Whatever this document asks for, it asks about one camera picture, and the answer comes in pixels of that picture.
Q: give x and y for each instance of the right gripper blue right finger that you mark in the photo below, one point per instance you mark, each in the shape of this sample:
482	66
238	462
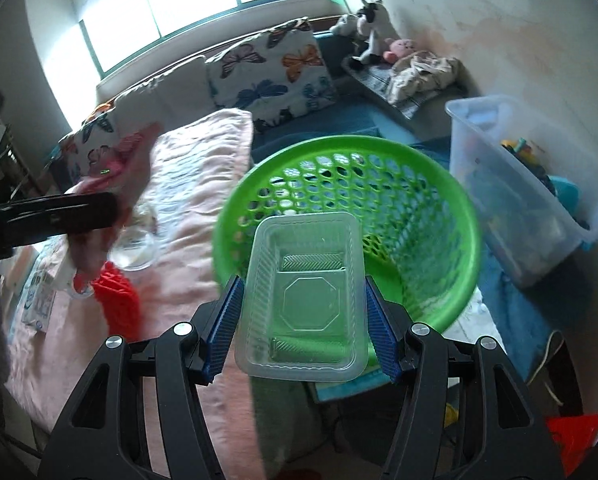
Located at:
383	331

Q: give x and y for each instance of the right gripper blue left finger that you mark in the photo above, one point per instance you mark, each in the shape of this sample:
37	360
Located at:
219	319

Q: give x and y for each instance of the clear plastic food tray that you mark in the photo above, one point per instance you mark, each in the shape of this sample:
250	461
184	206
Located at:
303	317

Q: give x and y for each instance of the red foam fruit net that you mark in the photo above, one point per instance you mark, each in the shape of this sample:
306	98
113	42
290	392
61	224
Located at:
119	302

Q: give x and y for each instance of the clear square plastic bottle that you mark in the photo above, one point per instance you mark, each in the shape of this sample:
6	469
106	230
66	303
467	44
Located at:
134	250

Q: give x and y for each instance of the left butterfly cushion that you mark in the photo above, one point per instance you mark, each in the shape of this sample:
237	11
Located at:
77	154

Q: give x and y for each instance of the butterfly cushion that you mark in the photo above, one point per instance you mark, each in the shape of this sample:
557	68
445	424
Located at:
77	154
277	75

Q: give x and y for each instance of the green mesh plastic basket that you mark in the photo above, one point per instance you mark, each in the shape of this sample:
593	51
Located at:
420	234

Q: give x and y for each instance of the pink towel blanket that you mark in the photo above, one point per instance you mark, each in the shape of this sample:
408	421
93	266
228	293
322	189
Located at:
194	168

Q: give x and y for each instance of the clear plastic storage bin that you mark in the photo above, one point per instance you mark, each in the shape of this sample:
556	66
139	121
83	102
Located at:
534	188

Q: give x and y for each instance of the grey middle cushion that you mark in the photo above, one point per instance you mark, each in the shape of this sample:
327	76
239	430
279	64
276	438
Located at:
172	99

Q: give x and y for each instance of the right butterfly cushion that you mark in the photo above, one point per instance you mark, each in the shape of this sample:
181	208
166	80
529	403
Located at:
277	75

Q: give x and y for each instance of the checkered bench cushion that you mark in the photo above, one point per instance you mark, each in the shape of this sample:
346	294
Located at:
375	79

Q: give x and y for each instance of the crumpled beige cloth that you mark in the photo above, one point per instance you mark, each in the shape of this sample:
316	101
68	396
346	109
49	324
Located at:
421	71

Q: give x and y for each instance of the pink plush toy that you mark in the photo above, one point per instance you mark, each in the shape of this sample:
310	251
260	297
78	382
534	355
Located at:
397	49

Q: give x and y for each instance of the grey white plush toy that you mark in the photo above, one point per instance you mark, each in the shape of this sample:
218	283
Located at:
346	26

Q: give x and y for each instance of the cow plush toy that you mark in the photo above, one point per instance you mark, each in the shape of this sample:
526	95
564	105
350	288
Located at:
373	23

